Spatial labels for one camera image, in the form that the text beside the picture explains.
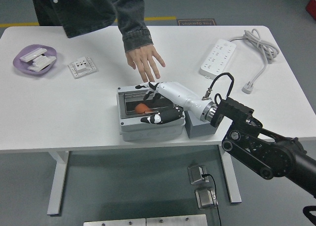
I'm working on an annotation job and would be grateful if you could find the white wall socket plate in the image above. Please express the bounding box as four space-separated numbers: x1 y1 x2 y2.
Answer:
68 57 99 80

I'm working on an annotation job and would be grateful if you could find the purple shallow tray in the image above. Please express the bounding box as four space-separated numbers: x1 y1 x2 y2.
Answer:
12 44 58 76

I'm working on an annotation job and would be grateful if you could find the grey junction box with lid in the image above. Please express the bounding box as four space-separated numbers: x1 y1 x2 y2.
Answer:
116 86 186 142

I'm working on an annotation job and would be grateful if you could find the long white plastic bar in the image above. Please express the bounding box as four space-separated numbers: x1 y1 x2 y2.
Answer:
19 47 47 62

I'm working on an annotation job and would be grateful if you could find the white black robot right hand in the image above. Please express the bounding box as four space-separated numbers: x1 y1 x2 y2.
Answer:
135 81 213 124

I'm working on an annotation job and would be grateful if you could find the white stepped plastic part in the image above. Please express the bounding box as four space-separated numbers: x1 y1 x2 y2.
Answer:
33 55 57 66

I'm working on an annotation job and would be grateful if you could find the white table leg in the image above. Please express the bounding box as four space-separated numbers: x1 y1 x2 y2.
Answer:
46 151 70 217
218 144 242 204

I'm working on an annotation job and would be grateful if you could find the small white plastic part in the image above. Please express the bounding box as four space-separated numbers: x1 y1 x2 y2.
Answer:
27 63 49 73

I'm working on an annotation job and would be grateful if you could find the red box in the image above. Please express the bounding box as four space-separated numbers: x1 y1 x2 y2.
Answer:
305 0 316 14

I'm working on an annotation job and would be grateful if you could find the grey metal plate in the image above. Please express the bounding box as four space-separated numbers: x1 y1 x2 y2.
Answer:
83 218 147 226
146 214 208 226

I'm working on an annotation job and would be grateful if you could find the grey power cord with plug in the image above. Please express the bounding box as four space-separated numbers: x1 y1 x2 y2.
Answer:
228 29 280 95

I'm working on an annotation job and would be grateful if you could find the black pedal cable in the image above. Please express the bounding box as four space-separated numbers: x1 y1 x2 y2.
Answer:
201 173 222 226

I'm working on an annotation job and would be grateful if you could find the dark floor sign with text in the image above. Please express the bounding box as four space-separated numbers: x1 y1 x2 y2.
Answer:
176 18 218 27

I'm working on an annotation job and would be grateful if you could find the grey cube block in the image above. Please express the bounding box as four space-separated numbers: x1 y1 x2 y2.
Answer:
184 111 222 139

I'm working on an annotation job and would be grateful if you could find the silver foot pedal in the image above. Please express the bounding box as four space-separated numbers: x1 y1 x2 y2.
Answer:
195 188 219 210
187 164 208 186

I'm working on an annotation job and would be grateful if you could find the orange cylinder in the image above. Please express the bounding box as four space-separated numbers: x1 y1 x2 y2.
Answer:
134 103 152 113

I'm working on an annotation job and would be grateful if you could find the person's left hand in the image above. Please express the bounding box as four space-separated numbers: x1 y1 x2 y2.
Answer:
125 44 166 82

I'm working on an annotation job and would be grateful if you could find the white power strip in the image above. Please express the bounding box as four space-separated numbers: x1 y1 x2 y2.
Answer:
199 39 237 81

